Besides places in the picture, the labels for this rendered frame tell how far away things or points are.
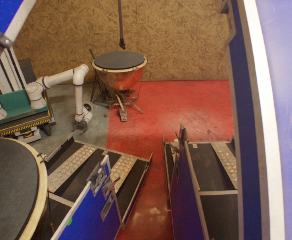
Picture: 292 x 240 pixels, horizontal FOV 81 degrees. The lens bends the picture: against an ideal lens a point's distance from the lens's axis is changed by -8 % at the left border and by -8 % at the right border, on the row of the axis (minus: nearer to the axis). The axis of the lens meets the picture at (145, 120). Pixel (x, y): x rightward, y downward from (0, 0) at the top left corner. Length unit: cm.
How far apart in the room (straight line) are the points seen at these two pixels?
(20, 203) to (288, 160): 86
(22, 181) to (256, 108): 88
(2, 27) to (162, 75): 339
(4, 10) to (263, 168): 55
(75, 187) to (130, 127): 107
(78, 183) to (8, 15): 176
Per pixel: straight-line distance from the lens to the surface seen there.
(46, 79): 252
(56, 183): 195
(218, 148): 236
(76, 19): 349
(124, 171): 197
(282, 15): 51
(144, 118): 269
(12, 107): 270
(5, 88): 269
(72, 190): 200
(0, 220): 88
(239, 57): 46
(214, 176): 209
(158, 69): 363
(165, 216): 180
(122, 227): 170
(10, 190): 94
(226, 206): 176
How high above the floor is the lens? 164
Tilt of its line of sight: 38 degrees down
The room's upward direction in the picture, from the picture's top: straight up
